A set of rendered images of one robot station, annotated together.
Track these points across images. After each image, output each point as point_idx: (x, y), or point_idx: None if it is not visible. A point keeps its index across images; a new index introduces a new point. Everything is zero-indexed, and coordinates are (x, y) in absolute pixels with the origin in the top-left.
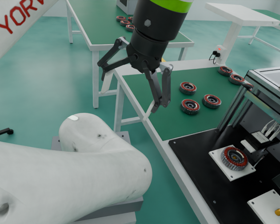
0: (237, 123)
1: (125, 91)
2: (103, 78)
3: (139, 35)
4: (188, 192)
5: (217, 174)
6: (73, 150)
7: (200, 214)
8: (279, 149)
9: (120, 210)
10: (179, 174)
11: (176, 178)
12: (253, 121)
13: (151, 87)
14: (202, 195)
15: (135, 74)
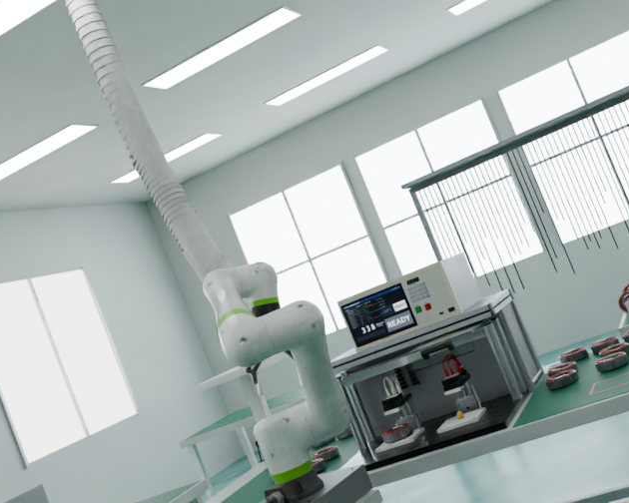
0: (371, 432)
1: None
2: (256, 380)
3: None
4: (393, 468)
5: (399, 447)
6: (286, 421)
7: (418, 464)
8: (423, 407)
9: (358, 488)
10: (372, 472)
11: (375, 482)
12: (380, 415)
13: (291, 354)
14: (405, 459)
15: None
